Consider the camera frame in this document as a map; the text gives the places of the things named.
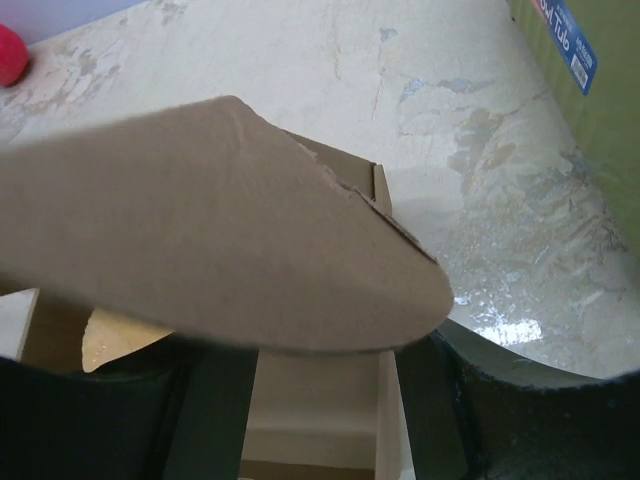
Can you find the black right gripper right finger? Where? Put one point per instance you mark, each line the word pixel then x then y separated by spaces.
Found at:
pixel 475 410

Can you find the green plastic bin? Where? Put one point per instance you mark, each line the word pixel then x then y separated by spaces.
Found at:
pixel 588 51

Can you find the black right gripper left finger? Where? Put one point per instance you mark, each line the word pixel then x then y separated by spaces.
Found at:
pixel 176 409

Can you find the round yellow biscuit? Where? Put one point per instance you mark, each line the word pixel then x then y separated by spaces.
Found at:
pixel 109 336

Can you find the brown cardboard box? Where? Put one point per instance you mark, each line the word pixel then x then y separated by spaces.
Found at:
pixel 207 220

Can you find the red apple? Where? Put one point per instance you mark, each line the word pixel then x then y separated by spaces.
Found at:
pixel 14 56

